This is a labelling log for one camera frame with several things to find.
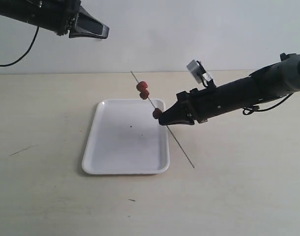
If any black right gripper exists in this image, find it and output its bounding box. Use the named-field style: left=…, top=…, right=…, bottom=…
left=159, top=87, right=221, bottom=125

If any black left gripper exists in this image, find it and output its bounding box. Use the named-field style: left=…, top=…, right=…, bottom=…
left=36, top=0, right=109, bottom=39

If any thin metal skewer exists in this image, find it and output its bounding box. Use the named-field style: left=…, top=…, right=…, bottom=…
left=130, top=71, right=195, bottom=168

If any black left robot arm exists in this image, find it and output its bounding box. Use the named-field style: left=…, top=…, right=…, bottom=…
left=0, top=0, right=109, bottom=39

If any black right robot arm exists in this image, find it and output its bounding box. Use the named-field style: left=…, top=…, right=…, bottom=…
left=159, top=53, right=300, bottom=125

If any white rectangular plastic tray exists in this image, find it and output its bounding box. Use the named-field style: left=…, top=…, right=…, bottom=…
left=82, top=99, right=170, bottom=175

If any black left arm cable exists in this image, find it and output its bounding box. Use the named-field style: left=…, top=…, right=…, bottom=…
left=0, top=26, right=40, bottom=67

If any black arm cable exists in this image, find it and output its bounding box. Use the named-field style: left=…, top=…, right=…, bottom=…
left=0, top=26, right=40, bottom=67
left=242, top=94, right=292, bottom=116

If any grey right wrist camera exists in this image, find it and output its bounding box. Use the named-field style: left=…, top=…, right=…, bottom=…
left=187, top=59, right=214, bottom=88

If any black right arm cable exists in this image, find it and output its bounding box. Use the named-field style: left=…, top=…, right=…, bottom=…
left=242, top=94, right=292, bottom=116

